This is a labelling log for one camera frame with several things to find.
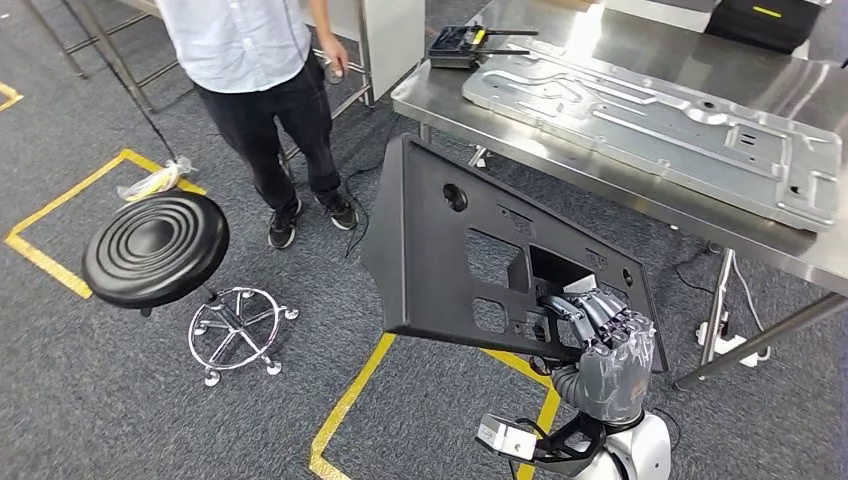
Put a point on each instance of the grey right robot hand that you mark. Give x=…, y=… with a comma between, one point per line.
x=616, y=378

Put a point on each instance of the person's left hand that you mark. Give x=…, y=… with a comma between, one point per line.
x=334, y=56

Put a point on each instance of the small dark handheld object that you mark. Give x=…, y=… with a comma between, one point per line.
x=333, y=79

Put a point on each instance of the black plastic plate part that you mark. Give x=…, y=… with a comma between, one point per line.
x=424, y=278

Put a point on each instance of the person's left forearm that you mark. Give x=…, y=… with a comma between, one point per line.
x=321, y=20

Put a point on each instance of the stainless steel workbench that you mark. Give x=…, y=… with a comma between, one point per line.
x=583, y=159

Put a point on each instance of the white panel steel-leg table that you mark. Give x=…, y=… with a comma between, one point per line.
x=394, y=40

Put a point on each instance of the person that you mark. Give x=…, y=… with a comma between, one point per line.
x=238, y=40

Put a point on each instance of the black wifi router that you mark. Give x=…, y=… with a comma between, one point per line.
x=450, y=50

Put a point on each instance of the white power strip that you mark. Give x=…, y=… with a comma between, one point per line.
x=735, y=344

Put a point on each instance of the thin black rod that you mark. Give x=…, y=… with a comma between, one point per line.
x=149, y=120

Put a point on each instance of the clear plastic bag yellow tape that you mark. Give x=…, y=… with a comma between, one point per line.
x=156, y=180

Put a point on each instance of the stamped sheet metal panel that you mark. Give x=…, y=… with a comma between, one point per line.
x=662, y=126

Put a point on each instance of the black round stool chrome base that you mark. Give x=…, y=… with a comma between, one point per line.
x=156, y=248

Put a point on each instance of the yellow floor tape square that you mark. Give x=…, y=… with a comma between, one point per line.
x=350, y=401

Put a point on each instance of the black box with yellow mark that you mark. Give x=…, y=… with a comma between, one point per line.
x=762, y=33

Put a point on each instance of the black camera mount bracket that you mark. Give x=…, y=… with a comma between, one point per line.
x=570, y=444

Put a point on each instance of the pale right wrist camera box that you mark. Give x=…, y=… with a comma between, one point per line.
x=503, y=438

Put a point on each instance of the steel tube table frame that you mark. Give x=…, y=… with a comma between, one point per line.
x=117, y=63

